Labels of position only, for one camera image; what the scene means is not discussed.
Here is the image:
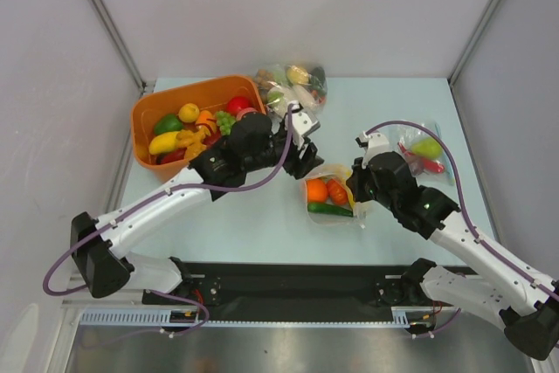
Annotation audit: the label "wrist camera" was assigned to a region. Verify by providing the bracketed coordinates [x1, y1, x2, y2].
[355, 132, 391, 168]
[287, 101, 321, 149]

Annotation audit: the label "yellow fake lemon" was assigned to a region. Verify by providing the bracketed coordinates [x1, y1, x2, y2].
[177, 103, 200, 123]

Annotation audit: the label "green fake bell pepper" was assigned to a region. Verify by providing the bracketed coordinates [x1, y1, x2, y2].
[153, 114, 183, 135]

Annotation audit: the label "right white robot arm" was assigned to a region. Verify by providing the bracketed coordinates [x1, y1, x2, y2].
[347, 152, 558, 361]

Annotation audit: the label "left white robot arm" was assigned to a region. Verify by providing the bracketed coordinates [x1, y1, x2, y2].
[71, 109, 323, 303]

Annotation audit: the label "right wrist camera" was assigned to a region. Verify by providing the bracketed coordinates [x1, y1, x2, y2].
[355, 132, 391, 168]

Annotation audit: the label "white cable duct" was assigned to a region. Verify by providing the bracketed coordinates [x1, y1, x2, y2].
[80, 305, 442, 335]

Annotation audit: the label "zip bag with pear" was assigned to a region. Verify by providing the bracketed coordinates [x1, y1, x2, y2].
[388, 124, 455, 186]

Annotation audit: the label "yellow fake mango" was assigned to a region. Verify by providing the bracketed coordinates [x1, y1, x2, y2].
[148, 131, 179, 155]

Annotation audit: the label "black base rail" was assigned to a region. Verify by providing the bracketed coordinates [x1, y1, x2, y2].
[141, 263, 444, 323]

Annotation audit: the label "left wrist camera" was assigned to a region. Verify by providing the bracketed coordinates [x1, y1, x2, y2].
[287, 101, 321, 149]

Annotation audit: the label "zip bag of vegetables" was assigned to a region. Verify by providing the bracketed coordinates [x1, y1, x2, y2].
[252, 64, 328, 118]

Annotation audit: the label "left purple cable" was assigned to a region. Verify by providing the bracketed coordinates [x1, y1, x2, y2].
[42, 104, 302, 295]

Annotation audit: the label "fake orange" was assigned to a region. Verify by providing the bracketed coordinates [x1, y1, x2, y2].
[306, 178, 328, 203]

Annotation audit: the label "orange plastic bin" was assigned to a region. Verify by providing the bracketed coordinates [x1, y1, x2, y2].
[131, 75, 266, 183]

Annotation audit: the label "green fake grapes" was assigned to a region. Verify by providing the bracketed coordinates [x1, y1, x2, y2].
[215, 111, 237, 135]

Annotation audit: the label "zip bag of fruit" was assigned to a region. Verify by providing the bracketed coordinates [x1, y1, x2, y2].
[300, 164, 371, 229]

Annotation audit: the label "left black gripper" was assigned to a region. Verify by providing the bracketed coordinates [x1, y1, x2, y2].
[243, 114, 323, 179]

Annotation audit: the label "green fake cucumber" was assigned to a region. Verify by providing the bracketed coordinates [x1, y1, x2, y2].
[307, 202, 354, 218]

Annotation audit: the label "red fake apple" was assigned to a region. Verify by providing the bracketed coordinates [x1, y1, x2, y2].
[226, 96, 252, 116]

